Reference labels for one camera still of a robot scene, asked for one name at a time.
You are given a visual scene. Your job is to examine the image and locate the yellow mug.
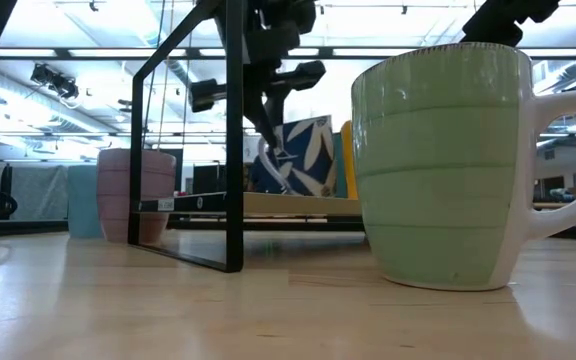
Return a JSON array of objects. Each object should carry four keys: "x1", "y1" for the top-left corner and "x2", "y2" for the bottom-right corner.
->
[{"x1": 339, "y1": 120, "x2": 360, "y2": 201}]

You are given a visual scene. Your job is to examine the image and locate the pink ribbed mug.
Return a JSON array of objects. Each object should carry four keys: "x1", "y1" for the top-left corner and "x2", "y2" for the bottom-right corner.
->
[{"x1": 96, "y1": 147, "x2": 178, "y2": 245}]

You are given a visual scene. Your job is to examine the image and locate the green and white ribbed mug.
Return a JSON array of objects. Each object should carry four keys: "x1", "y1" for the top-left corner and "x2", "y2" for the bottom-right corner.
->
[{"x1": 350, "y1": 41, "x2": 576, "y2": 293}]

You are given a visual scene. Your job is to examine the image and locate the teal mug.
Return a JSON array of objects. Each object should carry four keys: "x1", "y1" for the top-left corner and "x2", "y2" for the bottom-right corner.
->
[{"x1": 331, "y1": 131, "x2": 349, "y2": 199}]

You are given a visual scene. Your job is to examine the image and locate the blue white leaf patterned mug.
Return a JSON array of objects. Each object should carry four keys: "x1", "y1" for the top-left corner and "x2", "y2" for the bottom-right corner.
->
[{"x1": 249, "y1": 115, "x2": 338, "y2": 198}]

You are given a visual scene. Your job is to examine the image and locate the light blue mug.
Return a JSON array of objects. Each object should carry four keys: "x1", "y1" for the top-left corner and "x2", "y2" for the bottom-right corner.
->
[{"x1": 67, "y1": 164, "x2": 104, "y2": 240}]

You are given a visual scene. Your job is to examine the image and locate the black metal wooden shelf rack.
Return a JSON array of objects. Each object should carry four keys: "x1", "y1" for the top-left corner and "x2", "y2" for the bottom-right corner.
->
[{"x1": 127, "y1": 0, "x2": 364, "y2": 274}]

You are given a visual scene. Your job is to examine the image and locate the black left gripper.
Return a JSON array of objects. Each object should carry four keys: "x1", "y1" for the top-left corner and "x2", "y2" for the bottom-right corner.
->
[{"x1": 189, "y1": 0, "x2": 327, "y2": 151}]

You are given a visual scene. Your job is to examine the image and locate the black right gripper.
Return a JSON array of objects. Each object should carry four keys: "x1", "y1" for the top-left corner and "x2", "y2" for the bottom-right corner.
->
[{"x1": 459, "y1": 0, "x2": 562, "y2": 48}]

